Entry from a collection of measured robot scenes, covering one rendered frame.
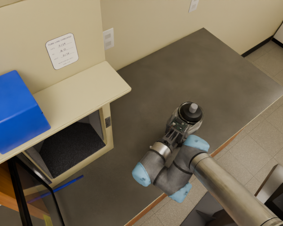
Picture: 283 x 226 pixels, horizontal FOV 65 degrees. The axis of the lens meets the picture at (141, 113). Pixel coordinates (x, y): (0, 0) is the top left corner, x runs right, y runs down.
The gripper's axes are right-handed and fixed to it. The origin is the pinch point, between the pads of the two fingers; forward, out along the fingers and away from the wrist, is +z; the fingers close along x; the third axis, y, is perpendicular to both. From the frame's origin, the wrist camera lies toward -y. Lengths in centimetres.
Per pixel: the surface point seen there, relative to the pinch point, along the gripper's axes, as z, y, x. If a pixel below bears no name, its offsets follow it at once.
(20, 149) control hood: -54, 36, 17
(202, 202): 13, -113, -38
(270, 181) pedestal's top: 8, -21, -45
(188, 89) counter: 29.5, -20.2, 12.4
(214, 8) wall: 96, -10, 34
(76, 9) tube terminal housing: -30, 52, 22
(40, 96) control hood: -43, 36, 24
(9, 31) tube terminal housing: -42, 52, 26
